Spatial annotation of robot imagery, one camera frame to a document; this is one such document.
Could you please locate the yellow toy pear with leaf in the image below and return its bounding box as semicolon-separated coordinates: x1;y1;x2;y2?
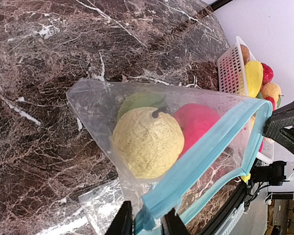
260;82;282;103

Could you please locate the large clear zip bag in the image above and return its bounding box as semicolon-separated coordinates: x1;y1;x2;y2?
66;79;273;235

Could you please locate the black front rail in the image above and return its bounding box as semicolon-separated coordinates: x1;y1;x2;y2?
198;182;247;235

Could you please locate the small clear zip bag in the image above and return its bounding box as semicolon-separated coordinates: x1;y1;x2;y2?
78;179;124;235

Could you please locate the brown toy potato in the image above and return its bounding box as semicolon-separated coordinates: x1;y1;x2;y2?
240;44;250;64

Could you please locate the white slotted cable duct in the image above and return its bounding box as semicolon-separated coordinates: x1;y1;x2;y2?
215;203;245;235

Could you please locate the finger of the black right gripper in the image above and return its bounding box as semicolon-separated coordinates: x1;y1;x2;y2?
263;101;294;154

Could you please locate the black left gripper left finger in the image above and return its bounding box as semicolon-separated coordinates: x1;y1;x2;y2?
108;201;133;235

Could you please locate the white plastic basket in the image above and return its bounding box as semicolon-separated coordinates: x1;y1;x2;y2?
217;36;274;166

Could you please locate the red toy pomegranate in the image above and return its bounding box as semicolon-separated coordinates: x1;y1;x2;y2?
261;63;274;85

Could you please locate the black corner frame post right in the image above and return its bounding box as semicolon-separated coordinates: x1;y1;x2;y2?
209;0;233;12

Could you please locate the red toy apple large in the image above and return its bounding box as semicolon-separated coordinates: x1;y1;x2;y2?
173;103;220;159

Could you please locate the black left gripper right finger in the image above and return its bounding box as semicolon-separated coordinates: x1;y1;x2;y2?
161;208;189;235

